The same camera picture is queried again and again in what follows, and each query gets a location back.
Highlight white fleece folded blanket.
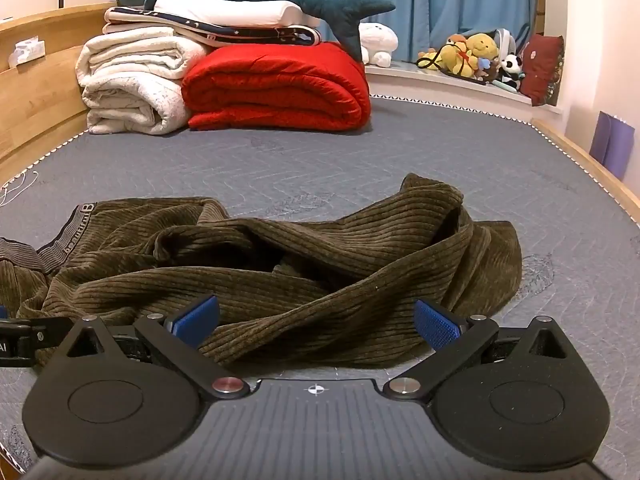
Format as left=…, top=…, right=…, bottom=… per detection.
left=76, top=27, right=214, bottom=136

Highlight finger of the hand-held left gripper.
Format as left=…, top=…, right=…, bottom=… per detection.
left=0, top=306, right=77, bottom=345

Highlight yellow and orange plush toy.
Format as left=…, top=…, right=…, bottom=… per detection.
left=416, top=34, right=480, bottom=79

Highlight grey quilted mattress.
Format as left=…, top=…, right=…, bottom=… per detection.
left=0, top=94, right=640, bottom=480

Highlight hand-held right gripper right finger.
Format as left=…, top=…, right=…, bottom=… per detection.
left=381, top=299, right=577, bottom=403

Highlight white pillow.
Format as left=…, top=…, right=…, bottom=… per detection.
left=152, top=0, right=322, bottom=29

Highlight purple yoga mat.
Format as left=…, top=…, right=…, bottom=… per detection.
left=588, top=111, right=636, bottom=181

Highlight red folded comforter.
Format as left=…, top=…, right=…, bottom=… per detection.
left=181, top=42, right=372, bottom=132

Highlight wooden bed frame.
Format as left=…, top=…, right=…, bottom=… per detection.
left=0, top=2, right=640, bottom=241

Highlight grey window sill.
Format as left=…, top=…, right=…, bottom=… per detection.
left=363, top=59, right=564, bottom=111

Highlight panda plush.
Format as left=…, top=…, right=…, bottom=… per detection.
left=499, top=54, right=525, bottom=92

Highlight dark red cushion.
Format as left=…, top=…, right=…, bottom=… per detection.
left=518, top=33, right=566, bottom=107

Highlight white plush toy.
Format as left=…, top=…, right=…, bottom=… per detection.
left=358, top=22, right=400, bottom=69

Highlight tissue box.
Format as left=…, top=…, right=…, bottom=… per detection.
left=7, top=35, right=47, bottom=69

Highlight navy star-print folded blanket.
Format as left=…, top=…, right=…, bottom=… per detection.
left=103, top=6, right=324, bottom=47

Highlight brown corduroy pants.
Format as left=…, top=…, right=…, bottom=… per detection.
left=0, top=173, right=523, bottom=368

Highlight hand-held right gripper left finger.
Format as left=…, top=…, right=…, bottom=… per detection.
left=61, top=294, right=253, bottom=403

